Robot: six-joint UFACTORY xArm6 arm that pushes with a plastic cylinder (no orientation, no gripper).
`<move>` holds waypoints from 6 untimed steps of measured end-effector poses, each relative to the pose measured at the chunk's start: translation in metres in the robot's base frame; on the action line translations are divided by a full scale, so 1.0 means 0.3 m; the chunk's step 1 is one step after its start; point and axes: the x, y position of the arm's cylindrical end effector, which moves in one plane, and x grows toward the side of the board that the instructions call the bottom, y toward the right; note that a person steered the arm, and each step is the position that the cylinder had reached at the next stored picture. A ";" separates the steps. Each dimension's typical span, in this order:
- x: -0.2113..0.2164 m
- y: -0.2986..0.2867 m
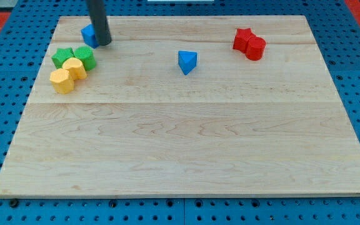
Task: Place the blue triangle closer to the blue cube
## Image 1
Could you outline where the yellow hexagon block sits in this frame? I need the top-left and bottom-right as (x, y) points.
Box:
(49, 68), (74, 94)

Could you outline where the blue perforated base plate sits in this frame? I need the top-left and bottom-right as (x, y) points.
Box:
(0, 1), (360, 224)

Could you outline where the light wooden board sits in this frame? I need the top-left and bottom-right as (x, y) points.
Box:
(0, 16), (360, 199)

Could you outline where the green star block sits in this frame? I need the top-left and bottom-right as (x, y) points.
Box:
(51, 47), (74, 69)

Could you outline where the blue triangle block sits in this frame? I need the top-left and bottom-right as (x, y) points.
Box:
(177, 51), (198, 76)

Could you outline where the green cylinder block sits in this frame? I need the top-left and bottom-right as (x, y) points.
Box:
(74, 46), (96, 71)

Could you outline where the blue cube block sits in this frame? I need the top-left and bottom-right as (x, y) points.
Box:
(81, 24), (99, 49)

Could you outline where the yellow heart block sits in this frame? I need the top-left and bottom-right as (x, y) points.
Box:
(62, 57), (88, 80)

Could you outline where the red star block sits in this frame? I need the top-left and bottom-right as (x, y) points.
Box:
(232, 28), (256, 53)

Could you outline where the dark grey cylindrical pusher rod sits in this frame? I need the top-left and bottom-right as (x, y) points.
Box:
(86, 0), (112, 46)

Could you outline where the red cylinder block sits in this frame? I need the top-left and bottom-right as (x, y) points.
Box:
(245, 37), (266, 61)

